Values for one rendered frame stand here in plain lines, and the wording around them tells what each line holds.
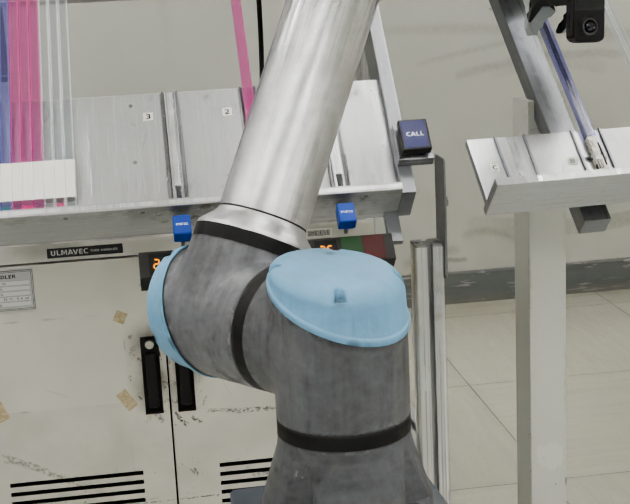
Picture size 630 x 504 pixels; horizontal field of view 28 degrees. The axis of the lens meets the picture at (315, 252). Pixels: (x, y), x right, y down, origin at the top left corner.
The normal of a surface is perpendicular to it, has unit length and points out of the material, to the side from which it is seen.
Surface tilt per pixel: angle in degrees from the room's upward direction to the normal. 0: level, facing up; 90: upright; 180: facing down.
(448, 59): 90
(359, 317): 87
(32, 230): 138
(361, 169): 48
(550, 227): 90
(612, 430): 0
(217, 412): 90
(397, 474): 73
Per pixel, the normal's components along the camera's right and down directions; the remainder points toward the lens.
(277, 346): -0.73, 0.11
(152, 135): 0.07, -0.50
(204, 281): -0.50, -0.34
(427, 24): 0.14, 0.22
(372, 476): 0.34, -0.11
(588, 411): -0.05, -0.97
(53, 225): 0.13, 0.87
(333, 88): 0.63, 0.08
